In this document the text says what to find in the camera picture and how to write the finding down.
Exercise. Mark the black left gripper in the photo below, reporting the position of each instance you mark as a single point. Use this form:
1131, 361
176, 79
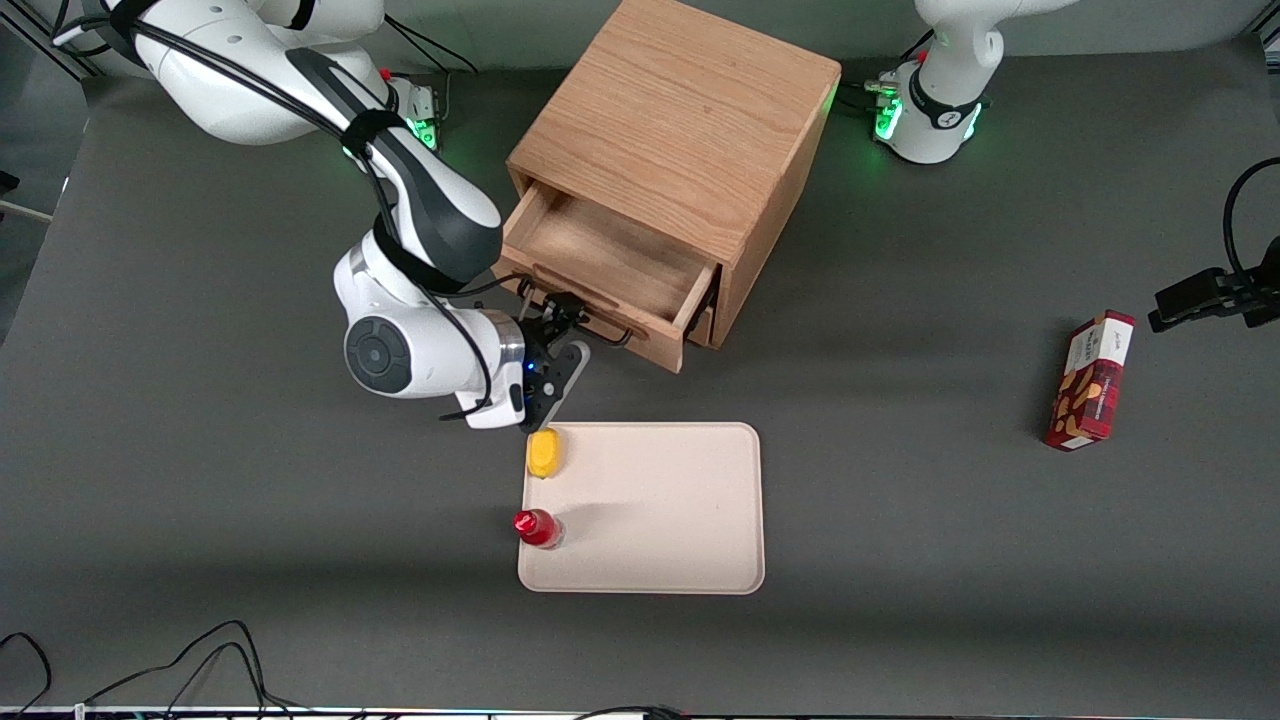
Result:
1270, 270

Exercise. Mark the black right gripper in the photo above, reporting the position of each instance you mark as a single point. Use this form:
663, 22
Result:
541, 335

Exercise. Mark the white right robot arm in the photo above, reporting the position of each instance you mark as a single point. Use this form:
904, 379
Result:
420, 340

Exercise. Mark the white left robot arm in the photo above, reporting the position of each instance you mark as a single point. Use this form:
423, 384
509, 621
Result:
945, 70

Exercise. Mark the wooden drawer cabinet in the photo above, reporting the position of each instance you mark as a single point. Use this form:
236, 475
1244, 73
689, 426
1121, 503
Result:
680, 120

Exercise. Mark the red cookie box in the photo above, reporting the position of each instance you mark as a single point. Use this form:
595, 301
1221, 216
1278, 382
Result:
1092, 385

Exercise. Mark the yellow plastic toy food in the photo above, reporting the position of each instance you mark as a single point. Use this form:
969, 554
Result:
544, 452

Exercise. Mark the red small bottle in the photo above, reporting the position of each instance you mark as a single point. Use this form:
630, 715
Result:
537, 527

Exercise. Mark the beige plastic tray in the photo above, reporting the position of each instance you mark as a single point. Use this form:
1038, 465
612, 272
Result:
670, 510

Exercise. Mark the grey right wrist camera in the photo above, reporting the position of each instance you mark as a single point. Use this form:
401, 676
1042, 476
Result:
562, 375

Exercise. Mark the aluminium frame profile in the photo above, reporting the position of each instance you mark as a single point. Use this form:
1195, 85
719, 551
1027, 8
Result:
40, 45

